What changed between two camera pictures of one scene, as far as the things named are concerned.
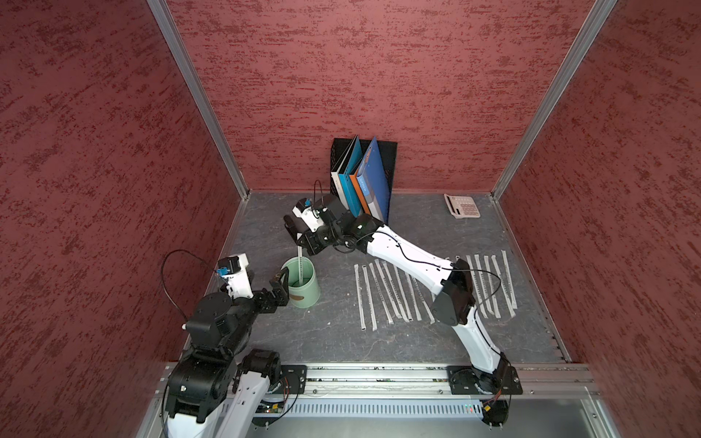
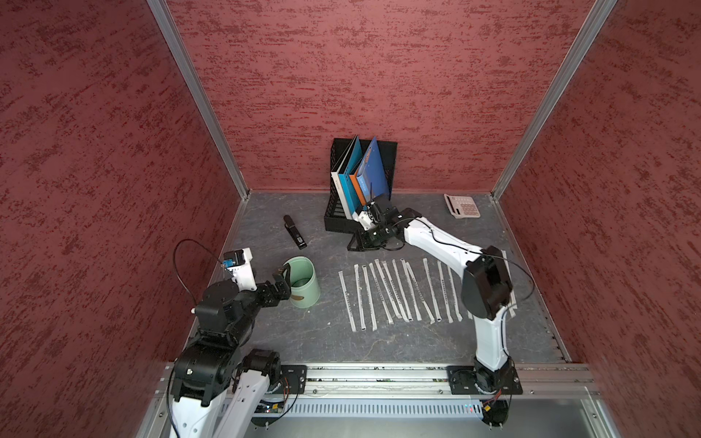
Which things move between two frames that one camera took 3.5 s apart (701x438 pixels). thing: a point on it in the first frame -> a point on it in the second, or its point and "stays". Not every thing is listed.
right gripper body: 329,232 -> 376,237
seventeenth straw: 300,265 -> 347,301
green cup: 307,295 stays
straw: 394,291 stays
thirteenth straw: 380,290 stays
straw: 409,283 stays
